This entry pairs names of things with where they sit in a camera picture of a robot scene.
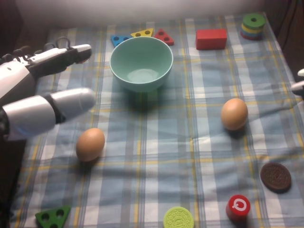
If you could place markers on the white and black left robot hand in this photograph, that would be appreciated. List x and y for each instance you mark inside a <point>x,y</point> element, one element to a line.
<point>14,78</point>

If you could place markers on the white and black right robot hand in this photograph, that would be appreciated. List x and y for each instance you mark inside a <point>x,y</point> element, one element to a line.
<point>298,88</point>

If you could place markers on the brown egg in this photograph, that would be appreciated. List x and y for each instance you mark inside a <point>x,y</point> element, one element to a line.
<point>234,114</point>
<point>90,145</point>

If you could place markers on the teal bowl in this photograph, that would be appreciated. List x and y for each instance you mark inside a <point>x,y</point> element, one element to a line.
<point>142,59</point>

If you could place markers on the brown sandwich cookie toy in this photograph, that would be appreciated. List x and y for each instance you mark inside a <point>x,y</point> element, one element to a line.
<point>275,177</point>

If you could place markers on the red rectangular block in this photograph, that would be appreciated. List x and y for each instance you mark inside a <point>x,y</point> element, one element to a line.
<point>211,39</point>

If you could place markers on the blue triangle block with holes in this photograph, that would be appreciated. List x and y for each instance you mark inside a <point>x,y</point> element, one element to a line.
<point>116,40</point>

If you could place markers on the yellow triangle block with holes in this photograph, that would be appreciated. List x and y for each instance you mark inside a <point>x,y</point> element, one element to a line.
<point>142,34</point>

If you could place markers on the green triangle block with holes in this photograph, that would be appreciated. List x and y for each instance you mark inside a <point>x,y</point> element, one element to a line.
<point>39,216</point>

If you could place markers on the red cylinder with white logo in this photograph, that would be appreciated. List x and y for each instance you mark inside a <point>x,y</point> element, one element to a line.
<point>231,212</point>

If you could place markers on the blue plaid tablecloth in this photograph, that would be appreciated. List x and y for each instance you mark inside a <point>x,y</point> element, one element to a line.
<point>166,154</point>

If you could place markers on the red triangle block with holes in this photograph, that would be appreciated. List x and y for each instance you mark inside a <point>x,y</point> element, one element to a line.
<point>158,36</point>

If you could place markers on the green sandwich cookie toy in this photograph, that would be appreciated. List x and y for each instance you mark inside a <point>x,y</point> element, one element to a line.
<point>178,218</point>

